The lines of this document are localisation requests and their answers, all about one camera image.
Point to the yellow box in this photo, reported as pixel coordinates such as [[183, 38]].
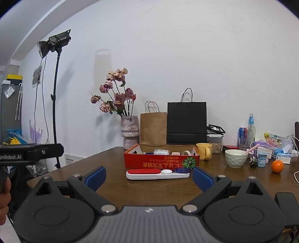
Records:
[[14, 77]]

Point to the small blue and white carton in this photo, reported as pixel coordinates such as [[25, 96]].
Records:
[[261, 160]]

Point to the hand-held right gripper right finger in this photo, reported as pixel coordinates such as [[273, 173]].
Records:
[[203, 178]]

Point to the pink spoon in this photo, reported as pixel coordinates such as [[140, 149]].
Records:
[[252, 148]]

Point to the white tape roll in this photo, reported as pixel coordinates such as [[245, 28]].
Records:
[[186, 152]]

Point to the white and red lint brush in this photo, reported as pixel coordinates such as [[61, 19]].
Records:
[[144, 174]]

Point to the black paper bag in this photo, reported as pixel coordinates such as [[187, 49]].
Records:
[[186, 121]]

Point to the translucent plastic jar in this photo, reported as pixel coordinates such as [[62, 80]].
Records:
[[161, 151]]

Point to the glass bottle with blue label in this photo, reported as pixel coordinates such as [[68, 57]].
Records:
[[251, 130]]

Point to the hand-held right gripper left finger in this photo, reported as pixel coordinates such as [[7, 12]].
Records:
[[95, 177]]

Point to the black studio light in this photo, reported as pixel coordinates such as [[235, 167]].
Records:
[[55, 42]]

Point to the dark wooden chair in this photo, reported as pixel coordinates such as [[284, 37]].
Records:
[[297, 135]]

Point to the white power strip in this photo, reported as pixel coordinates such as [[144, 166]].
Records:
[[73, 159]]

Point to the black phone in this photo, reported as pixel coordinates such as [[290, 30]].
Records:
[[288, 208]]

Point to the wall poster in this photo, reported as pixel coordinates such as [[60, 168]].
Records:
[[37, 76]]

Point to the dark grey cabinet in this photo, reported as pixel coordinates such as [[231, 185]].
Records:
[[10, 112]]

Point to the orange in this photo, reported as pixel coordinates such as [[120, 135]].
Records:
[[277, 166]]

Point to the brown paper bag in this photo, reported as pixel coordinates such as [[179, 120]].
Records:
[[153, 128]]

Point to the clear container with black lid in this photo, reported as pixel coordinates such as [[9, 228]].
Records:
[[215, 142]]

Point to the purple wall decoration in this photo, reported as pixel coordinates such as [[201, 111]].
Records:
[[35, 132]]

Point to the blue tissue pack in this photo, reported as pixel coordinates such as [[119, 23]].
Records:
[[282, 156]]

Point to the dried pink roses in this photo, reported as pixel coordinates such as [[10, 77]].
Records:
[[116, 98]]

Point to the person's left hand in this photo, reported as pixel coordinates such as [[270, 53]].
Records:
[[5, 205]]

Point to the flat red and black box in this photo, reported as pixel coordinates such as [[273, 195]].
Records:
[[230, 147]]

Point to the white round lid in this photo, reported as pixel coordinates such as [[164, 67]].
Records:
[[167, 171]]

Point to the pink ceramic vase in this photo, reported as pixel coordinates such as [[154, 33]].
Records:
[[130, 130]]

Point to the blue soda can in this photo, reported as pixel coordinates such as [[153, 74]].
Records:
[[242, 136]]

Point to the yellow mug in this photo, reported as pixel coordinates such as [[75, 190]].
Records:
[[203, 150]]

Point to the white textured bowl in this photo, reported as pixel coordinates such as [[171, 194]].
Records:
[[236, 158]]

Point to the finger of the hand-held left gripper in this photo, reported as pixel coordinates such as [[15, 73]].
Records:
[[46, 151]]

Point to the colourful snack packet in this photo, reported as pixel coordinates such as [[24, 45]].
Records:
[[272, 139]]

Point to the blue jar lid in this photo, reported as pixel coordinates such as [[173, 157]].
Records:
[[182, 170]]

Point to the red cardboard box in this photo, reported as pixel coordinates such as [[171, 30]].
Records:
[[158, 162]]

